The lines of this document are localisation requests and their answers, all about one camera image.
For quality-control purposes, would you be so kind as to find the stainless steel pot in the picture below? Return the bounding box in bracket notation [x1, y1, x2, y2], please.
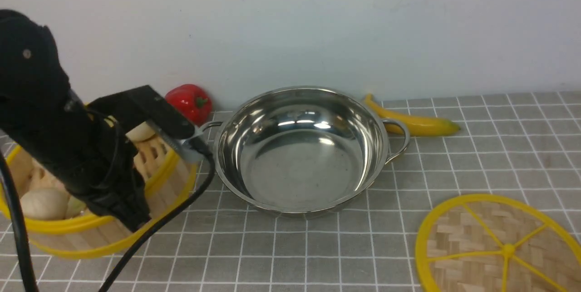
[201, 86, 411, 218]

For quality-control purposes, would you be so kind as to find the yellow banana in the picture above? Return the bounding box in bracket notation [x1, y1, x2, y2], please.
[363, 94, 461, 137]

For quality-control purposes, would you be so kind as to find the yellow bamboo steamer basket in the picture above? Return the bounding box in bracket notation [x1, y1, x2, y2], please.
[25, 137, 197, 259]

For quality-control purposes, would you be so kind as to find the yellow bamboo steamer lid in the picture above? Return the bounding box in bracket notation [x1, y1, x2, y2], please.
[415, 194, 581, 292]

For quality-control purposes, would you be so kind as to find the red bell pepper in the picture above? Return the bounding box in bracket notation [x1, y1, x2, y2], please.
[165, 84, 212, 127]

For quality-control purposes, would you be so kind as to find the white steamed bun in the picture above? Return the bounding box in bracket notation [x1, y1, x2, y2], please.
[20, 187, 68, 220]
[125, 122, 156, 143]

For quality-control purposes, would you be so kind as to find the grey checked tablecloth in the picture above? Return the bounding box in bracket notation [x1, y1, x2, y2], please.
[0, 91, 581, 292]

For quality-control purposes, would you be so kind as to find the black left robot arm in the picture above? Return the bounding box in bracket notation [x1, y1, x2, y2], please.
[0, 9, 151, 232]

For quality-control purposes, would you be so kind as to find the black cable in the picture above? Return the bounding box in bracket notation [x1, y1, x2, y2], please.
[0, 144, 216, 292]

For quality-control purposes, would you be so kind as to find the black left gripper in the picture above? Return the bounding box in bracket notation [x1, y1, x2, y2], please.
[68, 119, 151, 233]

